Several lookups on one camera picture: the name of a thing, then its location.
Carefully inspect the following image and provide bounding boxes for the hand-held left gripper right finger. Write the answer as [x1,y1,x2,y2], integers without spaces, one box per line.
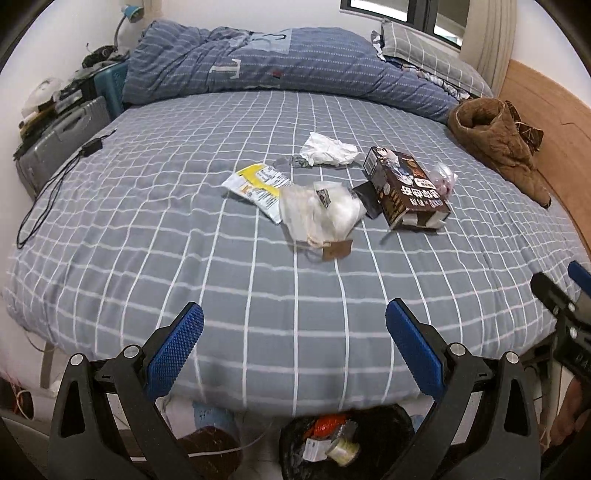
[385,298,543,480]

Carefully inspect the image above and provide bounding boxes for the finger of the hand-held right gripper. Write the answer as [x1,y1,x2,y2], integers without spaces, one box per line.
[567,260,591,297]
[530,271,591,320]

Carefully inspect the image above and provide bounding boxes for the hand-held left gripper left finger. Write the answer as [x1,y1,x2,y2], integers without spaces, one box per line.
[47,301,206,480]

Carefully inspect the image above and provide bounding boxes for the black trash bag bin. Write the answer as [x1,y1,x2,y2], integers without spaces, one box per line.
[278,406,415,480]

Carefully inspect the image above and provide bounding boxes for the orange plastic bag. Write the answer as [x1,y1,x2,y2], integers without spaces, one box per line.
[307,414,349,437]

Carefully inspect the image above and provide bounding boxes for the yellow yogurt cup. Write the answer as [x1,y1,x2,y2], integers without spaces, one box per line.
[325,436,361,462]

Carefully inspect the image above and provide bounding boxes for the brown cardboard tag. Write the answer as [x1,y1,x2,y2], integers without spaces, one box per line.
[321,239,354,261]

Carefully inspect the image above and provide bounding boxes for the small white box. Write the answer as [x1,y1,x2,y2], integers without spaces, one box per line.
[302,438,328,462]

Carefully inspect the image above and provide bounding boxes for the brown milk carton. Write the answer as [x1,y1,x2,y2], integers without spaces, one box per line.
[363,146,451,232]

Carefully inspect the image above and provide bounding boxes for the black packet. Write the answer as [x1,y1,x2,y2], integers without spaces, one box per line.
[353,181,384,219]

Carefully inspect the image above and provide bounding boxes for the pink plastic bag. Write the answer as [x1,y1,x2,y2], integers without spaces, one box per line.
[429,162,459,198]

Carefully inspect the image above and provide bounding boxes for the clear plastic bag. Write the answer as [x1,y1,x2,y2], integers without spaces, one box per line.
[279,181,365,245]

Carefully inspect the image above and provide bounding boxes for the yellow white snack wrapper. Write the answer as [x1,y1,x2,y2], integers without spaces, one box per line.
[222,162,293,225]

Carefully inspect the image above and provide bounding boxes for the white tissue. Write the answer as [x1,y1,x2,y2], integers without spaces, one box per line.
[299,132,365,168]

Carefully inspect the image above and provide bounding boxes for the person's right hand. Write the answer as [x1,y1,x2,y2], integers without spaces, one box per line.
[550,382,591,444]

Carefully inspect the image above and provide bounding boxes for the white metal bed leg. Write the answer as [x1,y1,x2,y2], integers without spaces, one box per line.
[545,335,561,416]

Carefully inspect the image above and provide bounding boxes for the blue slipper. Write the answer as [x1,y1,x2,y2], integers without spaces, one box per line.
[191,401,236,435]

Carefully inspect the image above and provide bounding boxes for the brown slipper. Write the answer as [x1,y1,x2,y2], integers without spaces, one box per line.
[178,427,245,467]

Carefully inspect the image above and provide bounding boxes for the wooden headboard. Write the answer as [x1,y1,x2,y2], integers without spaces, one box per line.
[499,59,591,273]

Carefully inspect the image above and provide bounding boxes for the brown fleece jacket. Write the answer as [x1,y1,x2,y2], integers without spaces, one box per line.
[447,97,552,209]

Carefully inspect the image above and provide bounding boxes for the grey suitcase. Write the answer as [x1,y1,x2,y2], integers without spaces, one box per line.
[15,96,112,199]

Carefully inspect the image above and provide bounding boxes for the teal plastic stool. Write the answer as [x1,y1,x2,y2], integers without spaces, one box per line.
[95,61,130,116]

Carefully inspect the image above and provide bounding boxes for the grey checked pillow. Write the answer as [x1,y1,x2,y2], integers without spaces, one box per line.
[381,21,495,99]

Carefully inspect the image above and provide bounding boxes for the white round object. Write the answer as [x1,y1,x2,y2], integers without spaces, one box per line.
[22,78,63,116]

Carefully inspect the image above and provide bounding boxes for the blue striped quilt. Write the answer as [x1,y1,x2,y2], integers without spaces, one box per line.
[121,21,462,124]

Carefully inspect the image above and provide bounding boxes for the dark framed window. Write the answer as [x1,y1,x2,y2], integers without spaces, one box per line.
[339,0,472,49]

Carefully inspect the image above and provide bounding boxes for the blue desk lamp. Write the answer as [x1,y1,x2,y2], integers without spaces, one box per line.
[112,4,145,58]

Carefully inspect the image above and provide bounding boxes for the black cable with adapter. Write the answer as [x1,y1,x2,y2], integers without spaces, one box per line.
[16,129,116,250]

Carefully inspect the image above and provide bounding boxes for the black tangled cords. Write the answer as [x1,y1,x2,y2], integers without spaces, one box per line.
[82,44,127,68]

